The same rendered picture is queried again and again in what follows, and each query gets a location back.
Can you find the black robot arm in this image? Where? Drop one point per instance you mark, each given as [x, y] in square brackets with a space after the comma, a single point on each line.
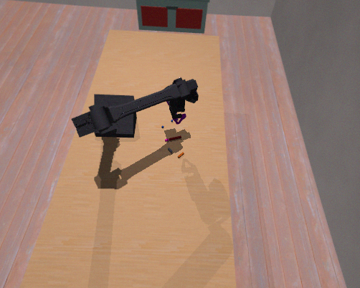
[97, 118]

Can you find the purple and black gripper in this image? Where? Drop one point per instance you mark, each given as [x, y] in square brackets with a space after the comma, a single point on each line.
[173, 106]

